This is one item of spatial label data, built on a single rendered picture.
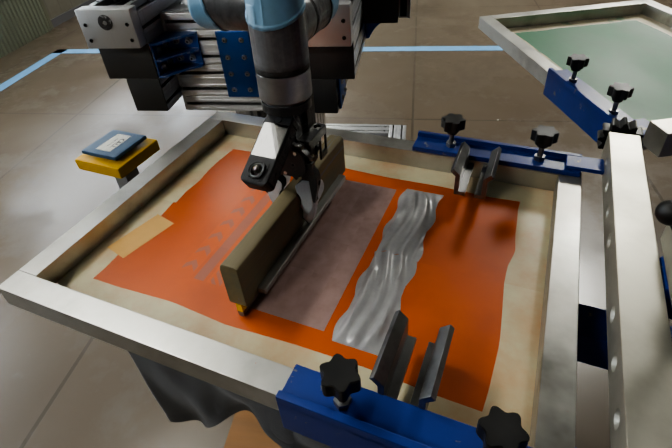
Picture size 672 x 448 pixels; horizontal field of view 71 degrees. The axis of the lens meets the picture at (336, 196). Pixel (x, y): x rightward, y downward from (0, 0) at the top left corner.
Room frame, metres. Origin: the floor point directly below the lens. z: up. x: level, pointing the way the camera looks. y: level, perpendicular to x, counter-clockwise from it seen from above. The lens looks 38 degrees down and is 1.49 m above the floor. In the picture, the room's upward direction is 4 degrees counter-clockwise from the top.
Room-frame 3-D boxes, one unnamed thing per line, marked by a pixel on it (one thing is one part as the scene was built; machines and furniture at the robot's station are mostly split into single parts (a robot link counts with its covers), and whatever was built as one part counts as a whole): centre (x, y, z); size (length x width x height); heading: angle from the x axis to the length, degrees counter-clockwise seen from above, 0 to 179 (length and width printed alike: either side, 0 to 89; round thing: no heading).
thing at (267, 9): (0.62, 0.06, 1.30); 0.09 x 0.08 x 0.11; 158
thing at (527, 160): (0.74, -0.30, 0.97); 0.30 x 0.05 x 0.07; 64
